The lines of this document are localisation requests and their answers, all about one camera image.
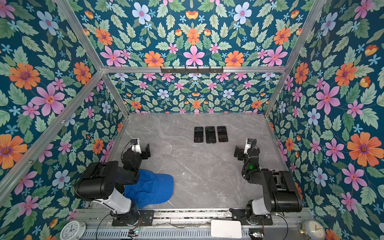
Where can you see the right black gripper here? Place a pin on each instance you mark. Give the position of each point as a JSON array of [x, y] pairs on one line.
[[241, 157]]

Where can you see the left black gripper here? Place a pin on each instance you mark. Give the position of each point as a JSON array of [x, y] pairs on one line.
[[144, 154]]

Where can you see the pink-edged smartphone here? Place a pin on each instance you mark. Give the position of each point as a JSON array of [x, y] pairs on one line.
[[222, 134]]

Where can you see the silver-edged smartphone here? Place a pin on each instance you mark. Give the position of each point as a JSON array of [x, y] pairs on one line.
[[210, 132]]

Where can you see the blue-edged smartphone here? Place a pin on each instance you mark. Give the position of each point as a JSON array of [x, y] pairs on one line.
[[198, 134]]

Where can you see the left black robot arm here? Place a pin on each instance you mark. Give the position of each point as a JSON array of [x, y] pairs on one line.
[[104, 183]]

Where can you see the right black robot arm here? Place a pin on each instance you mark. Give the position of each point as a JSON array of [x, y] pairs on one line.
[[279, 192]]

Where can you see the blue baseball cap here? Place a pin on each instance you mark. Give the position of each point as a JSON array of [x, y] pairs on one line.
[[151, 189]]

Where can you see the white rectangular box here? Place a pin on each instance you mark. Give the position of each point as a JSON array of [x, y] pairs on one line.
[[226, 229]]

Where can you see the silver alarm clock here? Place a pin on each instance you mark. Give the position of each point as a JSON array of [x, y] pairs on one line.
[[311, 230]]

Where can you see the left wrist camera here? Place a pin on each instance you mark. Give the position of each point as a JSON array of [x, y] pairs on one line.
[[135, 146]]

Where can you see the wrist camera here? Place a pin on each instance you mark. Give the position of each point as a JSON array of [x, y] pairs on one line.
[[250, 145], [135, 146]]

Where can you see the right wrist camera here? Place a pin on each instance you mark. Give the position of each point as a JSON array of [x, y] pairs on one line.
[[250, 145]]

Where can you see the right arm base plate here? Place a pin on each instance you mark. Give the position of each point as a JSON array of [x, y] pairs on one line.
[[247, 218]]

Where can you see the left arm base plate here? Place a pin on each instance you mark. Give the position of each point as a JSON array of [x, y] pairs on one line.
[[147, 216]]

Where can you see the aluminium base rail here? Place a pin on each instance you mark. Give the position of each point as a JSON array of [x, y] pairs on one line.
[[187, 224]]

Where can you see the black hook rail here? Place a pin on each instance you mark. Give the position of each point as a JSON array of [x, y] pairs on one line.
[[192, 70]]

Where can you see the white wall clock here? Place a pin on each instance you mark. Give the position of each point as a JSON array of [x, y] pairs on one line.
[[73, 230]]

